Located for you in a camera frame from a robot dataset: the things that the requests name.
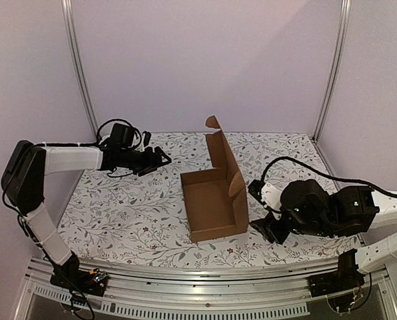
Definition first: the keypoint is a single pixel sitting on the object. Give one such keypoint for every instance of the aluminium corner post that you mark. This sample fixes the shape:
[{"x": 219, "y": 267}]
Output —
[
  {"x": 69, "y": 20},
  {"x": 345, "y": 9}
]

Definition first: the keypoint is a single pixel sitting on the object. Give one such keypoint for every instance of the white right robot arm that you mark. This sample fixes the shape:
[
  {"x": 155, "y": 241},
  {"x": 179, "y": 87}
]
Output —
[{"x": 305, "y": 208}]

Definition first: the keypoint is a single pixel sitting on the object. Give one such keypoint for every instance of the floral patterned table mat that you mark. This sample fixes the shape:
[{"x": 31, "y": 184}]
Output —
[{"x": 142, "y": 220}]

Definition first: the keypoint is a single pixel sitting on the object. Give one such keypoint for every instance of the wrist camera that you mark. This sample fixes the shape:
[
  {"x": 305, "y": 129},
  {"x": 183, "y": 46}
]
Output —
[
  {"x": 268, "y": 196},
  {"x": 145, "y": 140}
]

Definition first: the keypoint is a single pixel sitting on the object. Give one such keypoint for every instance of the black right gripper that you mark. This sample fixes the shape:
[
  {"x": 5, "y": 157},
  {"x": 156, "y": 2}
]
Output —
[{"x": 270, "y": 227}]

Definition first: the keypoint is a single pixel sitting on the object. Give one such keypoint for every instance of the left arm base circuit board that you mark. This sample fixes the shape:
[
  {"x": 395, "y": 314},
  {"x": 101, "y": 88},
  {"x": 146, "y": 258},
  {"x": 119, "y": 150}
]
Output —
[{"x": 96, "y": 276}]

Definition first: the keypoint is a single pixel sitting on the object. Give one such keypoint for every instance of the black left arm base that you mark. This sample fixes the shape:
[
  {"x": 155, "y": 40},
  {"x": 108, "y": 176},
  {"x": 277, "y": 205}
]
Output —
[{"x": 68, "y": 275}]

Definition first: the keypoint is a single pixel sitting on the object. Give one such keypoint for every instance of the right aluminium corner post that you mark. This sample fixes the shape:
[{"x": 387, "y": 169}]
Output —
[{"x": 345, "y": 9}]

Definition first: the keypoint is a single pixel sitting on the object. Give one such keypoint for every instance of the left aluminium corner post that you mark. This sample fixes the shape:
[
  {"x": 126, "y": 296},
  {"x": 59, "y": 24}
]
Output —
[{"x": 69, "y": 20}]

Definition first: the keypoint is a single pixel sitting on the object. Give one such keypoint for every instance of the aluminium front table rail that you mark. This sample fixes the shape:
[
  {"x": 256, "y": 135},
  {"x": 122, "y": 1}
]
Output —
[{"x": 140, "y": 292}]

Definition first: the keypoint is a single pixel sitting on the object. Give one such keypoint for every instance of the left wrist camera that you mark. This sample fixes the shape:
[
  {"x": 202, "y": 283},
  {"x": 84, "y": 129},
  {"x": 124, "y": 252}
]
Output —
[{"x": 145, "y": 140}]

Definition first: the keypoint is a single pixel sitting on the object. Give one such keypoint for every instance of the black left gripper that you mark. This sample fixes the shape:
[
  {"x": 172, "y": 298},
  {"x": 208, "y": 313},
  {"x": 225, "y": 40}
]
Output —
[{"x": 156, "y": 162}]

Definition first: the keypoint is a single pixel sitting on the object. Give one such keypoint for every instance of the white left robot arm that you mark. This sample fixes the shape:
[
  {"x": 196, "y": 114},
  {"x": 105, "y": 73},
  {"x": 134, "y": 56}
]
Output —
[{"x": 23, "y": 179}]

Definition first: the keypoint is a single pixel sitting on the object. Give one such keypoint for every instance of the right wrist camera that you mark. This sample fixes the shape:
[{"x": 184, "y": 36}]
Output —
[{"x": 268, "y": 196}]

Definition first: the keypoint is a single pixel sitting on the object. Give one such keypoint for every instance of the brown cardboard box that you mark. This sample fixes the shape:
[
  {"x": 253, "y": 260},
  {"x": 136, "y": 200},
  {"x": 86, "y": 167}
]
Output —
[{"x": 215, "y": 199}]

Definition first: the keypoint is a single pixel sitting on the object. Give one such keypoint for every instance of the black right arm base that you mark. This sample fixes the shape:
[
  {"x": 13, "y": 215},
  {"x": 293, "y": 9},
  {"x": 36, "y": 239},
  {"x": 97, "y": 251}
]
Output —
[{"x": 345, "y": 278}]

